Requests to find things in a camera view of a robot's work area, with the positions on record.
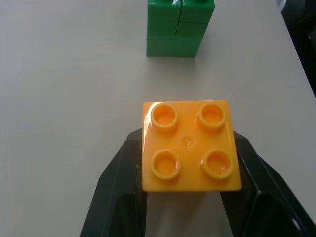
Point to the orange studded building block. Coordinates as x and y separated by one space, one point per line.
190 148

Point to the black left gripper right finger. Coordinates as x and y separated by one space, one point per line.
266 197

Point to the green studded building block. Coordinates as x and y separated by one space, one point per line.
176 29

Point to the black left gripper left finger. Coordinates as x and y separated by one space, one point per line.
116 195

